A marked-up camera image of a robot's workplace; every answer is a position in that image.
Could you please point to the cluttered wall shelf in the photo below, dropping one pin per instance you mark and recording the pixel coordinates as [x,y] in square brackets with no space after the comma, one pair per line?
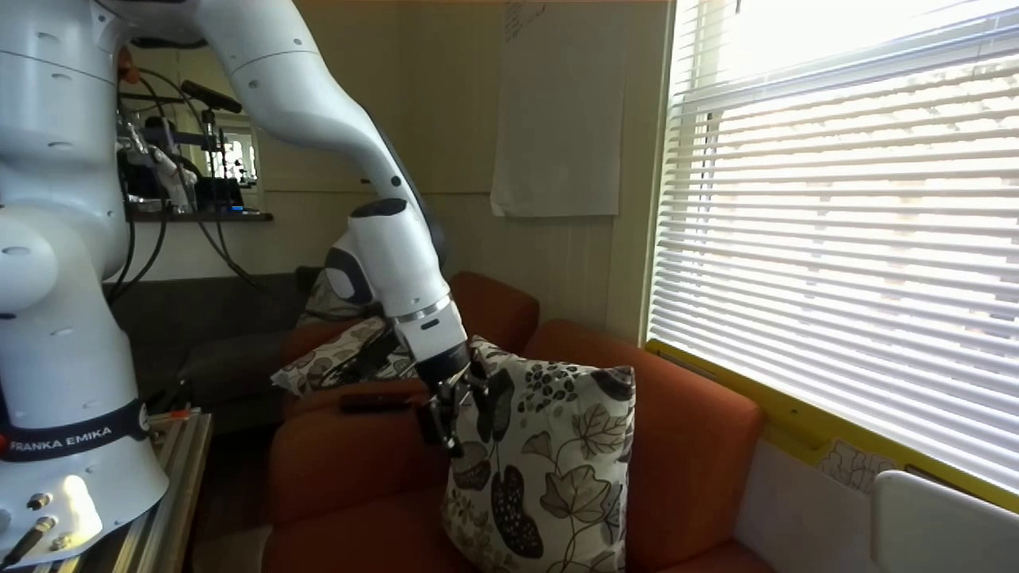
[202,149]

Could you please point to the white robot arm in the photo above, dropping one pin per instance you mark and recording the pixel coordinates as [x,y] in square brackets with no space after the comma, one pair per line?
[79,459]

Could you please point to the black remote control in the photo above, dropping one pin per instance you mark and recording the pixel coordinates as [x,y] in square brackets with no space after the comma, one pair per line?
[382,401]

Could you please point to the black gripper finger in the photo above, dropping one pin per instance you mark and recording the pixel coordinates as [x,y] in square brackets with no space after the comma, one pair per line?
[447,436]

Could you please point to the white board under window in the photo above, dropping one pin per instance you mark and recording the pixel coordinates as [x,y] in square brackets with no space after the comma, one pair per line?
[859,514]

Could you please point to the yellow window sill strip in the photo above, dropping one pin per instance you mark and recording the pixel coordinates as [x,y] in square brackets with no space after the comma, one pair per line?
[814,435]

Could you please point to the white window blinds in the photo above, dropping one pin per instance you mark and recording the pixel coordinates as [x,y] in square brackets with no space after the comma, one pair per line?
[839,215]

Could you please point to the orange right armchair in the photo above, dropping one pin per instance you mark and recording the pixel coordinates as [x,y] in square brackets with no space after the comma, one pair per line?
[365,491]

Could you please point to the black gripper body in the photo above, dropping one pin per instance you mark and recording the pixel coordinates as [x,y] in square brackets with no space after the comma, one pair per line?
[459,386]

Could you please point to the floral pillow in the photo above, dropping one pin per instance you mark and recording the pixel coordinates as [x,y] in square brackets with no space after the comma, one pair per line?
[369,350]
[547,465]

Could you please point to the white paper sheet on wall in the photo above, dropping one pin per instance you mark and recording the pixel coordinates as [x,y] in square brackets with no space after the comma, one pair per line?
[558,142]

